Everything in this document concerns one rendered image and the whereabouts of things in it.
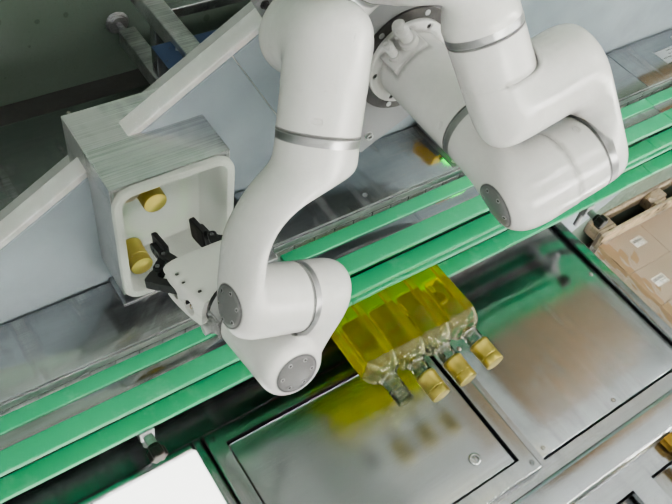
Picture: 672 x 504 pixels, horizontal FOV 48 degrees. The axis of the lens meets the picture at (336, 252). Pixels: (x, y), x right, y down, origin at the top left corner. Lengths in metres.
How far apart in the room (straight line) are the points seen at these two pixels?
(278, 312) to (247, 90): 0.44
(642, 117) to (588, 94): 0.78
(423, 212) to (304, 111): 0.60
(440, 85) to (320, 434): 0.63
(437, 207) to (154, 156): 0.50
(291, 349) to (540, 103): 0.37
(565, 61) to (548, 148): 0.10
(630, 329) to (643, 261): 3.45
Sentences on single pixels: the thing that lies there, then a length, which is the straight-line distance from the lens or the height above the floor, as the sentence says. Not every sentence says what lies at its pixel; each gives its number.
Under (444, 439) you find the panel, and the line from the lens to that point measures 1.34.
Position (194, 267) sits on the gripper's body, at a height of 0.97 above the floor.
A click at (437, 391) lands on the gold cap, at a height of 1.16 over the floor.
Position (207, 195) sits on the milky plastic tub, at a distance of 1.12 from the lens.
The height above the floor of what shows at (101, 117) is 0.70.
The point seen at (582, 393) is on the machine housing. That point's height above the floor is 1.25.
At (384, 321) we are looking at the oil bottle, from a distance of 1.25.
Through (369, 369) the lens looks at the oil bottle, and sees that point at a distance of 1.20.
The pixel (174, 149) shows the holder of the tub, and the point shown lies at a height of 0.80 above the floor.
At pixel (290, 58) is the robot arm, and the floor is 1.00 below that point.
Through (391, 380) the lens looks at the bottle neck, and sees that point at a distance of 1.20.
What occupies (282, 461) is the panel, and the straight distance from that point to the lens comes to 1.27.
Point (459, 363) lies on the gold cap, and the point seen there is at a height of 1.14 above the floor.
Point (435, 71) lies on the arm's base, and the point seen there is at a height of 0.95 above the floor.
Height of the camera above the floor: 1.47
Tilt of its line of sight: 28 degrees down
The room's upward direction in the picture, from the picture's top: 141 degrees clockwise
